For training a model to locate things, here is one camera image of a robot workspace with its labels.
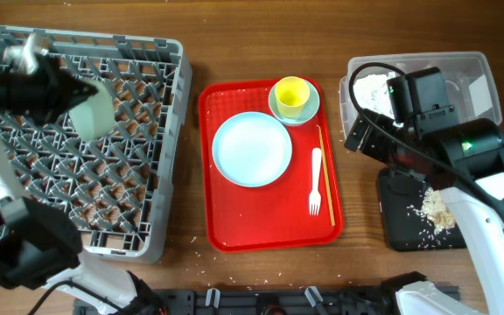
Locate green bowl with rice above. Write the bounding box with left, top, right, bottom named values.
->
left=68, top=78, right=116, bottom=142

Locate white paper napkin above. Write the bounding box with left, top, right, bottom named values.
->
left=353, top=72, right=396, bottom=119

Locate pile of leftover rice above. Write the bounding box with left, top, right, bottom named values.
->
left=407, top=186, right=456, bottom=250

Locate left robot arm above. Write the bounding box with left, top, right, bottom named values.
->
left=0, top=34, right=168, bottom=314

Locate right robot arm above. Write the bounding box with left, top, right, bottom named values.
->
left=346, top=67, right=504, bottom=314

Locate grey plastic dishwasher rack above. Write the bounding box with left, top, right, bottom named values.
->
left=0, top=29, right=193, bottom=263

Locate clear plastic waste bin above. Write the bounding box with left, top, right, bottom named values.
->
left=339, top=52, right=502, bottom=136

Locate small green saucer bowl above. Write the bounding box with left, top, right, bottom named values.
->
left=269, top=80, right=320, bottom=127

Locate white plastic fork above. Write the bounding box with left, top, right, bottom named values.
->
left=309, top=148, right=322, bottom=215

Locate wooden chopstick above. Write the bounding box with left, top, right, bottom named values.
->
left=317, top=125, right=336, bottom=227

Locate yellow plastic cup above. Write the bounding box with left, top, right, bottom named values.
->
left=275, top=76, right=311, bottom=118

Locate black rectangular tray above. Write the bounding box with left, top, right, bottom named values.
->
left=377, top=168, right=466, bottom=252

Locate white label on bin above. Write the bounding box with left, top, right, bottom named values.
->
left=469, top=75, right=493, bottom=116

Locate light blue round plate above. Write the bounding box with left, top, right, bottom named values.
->
left=211, top=111, right=293, bottom=188

